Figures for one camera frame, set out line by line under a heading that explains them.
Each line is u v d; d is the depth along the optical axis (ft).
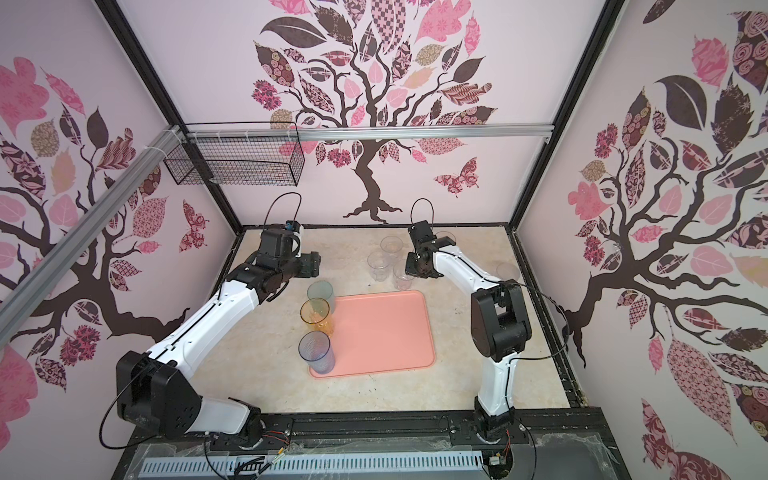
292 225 2.34
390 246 3.61
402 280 3.18
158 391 1.32
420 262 2.29
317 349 2.50
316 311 2.88
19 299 1.65
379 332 3.03
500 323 1.66
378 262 3.49
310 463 2.29
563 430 2.45
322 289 3.02
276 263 2.03
